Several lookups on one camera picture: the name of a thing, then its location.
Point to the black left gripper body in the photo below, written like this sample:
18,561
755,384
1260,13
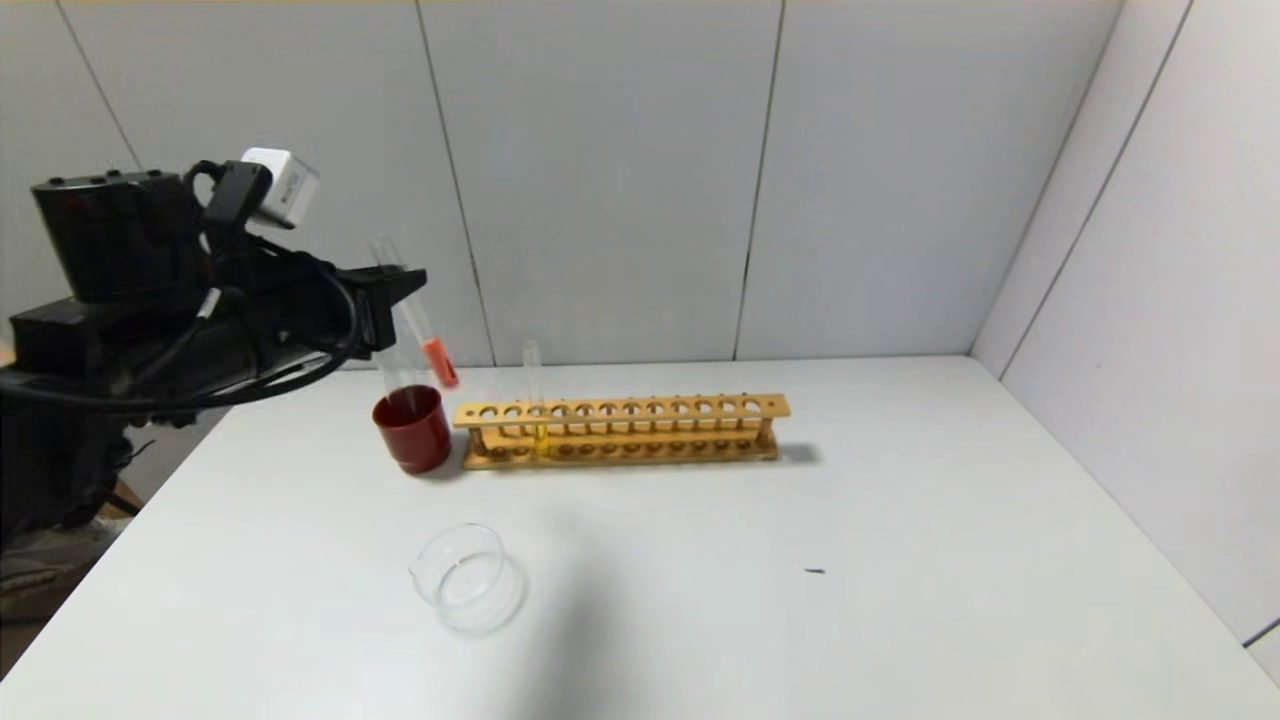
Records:
381,306

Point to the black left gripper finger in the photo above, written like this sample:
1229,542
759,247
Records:
395,282
388,325

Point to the test tube with red pigment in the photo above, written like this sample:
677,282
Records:
438,360

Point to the test tube with yellow pigment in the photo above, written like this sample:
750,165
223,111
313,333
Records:
535,400

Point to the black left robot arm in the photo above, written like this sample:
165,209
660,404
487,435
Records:
100,240

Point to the empty glass test tube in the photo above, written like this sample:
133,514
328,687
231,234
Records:
388,375
405,370

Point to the wooden test tube rack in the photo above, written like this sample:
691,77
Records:
620,440

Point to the red plastic cup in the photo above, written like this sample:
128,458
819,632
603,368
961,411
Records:
415,435

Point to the glass beaker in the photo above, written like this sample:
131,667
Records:
465,580

